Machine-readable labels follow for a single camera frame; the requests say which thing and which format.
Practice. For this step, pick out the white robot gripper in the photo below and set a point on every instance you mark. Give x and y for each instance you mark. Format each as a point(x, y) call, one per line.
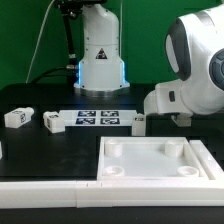
point(166, 99)

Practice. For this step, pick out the white L-shaped fence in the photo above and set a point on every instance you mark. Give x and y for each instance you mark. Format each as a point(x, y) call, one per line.
point(115, 193)

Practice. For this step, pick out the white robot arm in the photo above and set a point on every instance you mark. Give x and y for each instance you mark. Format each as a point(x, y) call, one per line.
point(195, 50)

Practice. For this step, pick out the white marker plate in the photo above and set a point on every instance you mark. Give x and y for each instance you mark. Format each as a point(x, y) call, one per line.
point(97, 117)

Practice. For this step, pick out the white part left edge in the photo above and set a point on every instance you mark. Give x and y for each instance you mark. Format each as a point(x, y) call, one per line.
point(1, 152)

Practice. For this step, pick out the white square table top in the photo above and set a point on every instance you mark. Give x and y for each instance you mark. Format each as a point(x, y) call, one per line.
point(147, 158)

